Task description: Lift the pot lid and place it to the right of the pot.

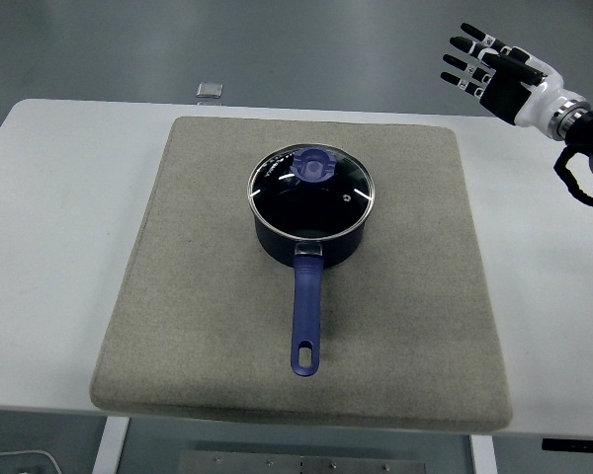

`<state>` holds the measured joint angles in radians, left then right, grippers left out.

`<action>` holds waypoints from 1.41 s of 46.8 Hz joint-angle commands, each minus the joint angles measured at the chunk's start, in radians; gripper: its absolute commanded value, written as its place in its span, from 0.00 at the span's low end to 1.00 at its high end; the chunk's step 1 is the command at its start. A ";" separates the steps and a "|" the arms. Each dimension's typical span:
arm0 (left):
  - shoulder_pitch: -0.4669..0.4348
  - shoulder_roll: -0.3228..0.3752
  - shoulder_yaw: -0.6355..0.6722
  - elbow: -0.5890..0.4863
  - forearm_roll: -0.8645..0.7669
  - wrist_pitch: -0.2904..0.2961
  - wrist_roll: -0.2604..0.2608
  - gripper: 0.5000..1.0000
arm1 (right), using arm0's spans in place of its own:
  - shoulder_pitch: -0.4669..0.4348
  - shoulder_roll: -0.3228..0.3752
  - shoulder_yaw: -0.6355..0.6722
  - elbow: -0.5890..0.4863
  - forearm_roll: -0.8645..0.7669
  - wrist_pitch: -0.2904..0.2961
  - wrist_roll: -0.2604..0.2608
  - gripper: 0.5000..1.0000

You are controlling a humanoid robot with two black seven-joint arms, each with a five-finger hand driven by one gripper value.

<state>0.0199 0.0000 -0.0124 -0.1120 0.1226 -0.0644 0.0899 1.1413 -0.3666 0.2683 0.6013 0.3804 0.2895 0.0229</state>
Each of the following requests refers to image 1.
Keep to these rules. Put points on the glass lid with blue knob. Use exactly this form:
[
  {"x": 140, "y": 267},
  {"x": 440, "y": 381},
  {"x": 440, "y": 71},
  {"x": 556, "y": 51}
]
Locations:
[{"x": 310, "y": 192}]

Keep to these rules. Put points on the grey metal plate with screws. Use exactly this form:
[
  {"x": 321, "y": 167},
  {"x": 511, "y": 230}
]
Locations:
[{"x": 301, "y": 464}]

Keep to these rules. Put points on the small silver floor plate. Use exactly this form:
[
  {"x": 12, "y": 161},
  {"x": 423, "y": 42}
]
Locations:
[{"x": 210, "y": 90}]

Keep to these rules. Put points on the white table leg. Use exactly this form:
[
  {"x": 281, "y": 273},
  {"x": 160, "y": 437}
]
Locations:
[
  {"x": 483, "y": 455},
  {"x": 110, "y": 446}
]

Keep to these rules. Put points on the white and black hand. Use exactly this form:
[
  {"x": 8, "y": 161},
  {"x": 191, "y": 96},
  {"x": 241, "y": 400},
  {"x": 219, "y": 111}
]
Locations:
[{"x": 511, "y": 89}]

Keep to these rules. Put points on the black table control panel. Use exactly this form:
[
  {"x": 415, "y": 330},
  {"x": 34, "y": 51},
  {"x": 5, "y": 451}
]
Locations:
[{"x": 577, "y": 445}]

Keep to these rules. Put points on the beige fabric mat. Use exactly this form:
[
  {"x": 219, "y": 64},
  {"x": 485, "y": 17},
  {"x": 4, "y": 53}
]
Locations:
[{"x": 227, "y": 296}]

